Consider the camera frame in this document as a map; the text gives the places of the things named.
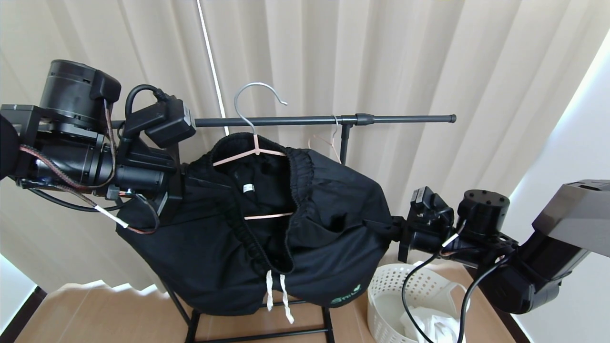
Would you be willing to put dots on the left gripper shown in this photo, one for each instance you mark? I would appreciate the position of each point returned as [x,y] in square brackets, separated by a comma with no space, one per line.
[143,176]

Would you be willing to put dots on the black clothes rack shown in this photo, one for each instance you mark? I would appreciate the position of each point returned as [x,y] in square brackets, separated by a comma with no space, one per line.
[295,120]

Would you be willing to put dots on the pink clothes hanger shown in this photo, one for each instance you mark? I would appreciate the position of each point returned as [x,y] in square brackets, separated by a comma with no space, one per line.
[329,143]
[257,150]

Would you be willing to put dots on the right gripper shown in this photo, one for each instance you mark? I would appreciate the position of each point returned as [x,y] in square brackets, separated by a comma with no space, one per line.
[424,238]

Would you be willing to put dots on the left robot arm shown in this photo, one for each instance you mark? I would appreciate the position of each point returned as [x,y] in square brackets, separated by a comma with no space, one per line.
[71,157]

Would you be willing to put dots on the black shorts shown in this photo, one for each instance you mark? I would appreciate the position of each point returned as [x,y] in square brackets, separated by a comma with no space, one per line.
[200,247]

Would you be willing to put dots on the white garment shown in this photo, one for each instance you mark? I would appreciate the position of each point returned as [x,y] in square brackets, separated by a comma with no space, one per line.
[429,326]

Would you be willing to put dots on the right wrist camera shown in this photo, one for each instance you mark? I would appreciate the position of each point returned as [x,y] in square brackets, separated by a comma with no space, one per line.
[429,205]

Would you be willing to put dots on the white laundry basket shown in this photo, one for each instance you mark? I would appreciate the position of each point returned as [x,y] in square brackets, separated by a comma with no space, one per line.
[410,281]

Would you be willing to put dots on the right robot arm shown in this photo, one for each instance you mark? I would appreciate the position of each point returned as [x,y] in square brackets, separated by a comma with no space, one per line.
[548,247]

